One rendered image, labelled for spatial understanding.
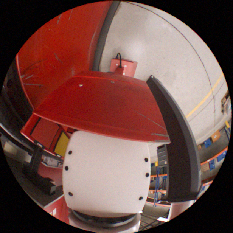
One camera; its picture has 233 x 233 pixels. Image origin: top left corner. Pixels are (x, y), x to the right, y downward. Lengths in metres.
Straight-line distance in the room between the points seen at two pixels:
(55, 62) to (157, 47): 0.84
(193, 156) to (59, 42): 0.63
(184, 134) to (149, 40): 0.82
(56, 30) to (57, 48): 0.07
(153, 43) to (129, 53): 0.28
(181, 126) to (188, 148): 0.11
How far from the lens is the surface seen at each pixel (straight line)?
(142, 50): 0.85
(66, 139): 0.18
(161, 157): 2.57
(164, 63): 0.94
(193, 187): 0.39
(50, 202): 0.27
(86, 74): 0.17
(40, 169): 1.41
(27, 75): 0.25
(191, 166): 0.37
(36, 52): 0.26
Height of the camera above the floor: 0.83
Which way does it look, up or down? 41 degrees down
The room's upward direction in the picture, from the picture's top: 170 degrees counter-clockwise
